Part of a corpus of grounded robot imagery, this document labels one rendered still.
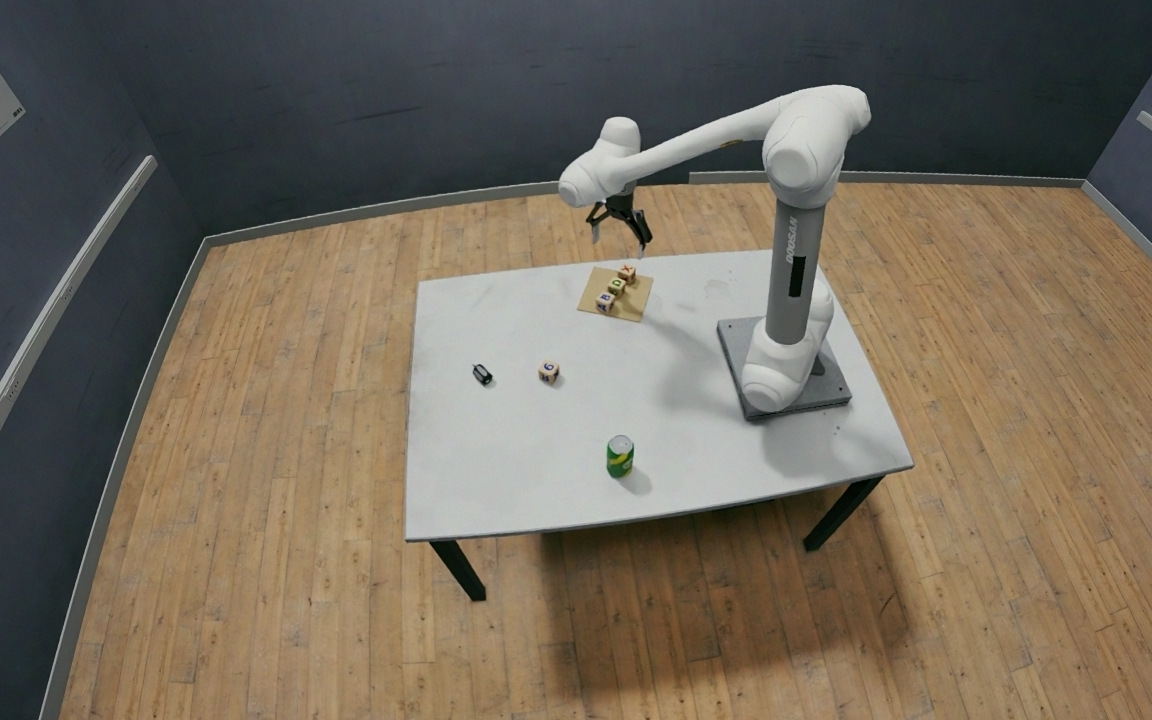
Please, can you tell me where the green and yellow drink can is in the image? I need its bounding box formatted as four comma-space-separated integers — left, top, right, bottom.
606, 434, 635, 478

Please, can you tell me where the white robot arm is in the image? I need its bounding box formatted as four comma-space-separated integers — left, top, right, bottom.
558, 85, 871, 412

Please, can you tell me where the tan flat mat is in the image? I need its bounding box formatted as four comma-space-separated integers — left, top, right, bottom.
577, 267, 654, 323

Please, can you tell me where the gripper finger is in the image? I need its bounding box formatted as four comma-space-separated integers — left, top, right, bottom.
617, 209, 653, 262
585, 200, 615, 244

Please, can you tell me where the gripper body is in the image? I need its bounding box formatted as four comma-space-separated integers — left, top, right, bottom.
605, 191, 634, 221

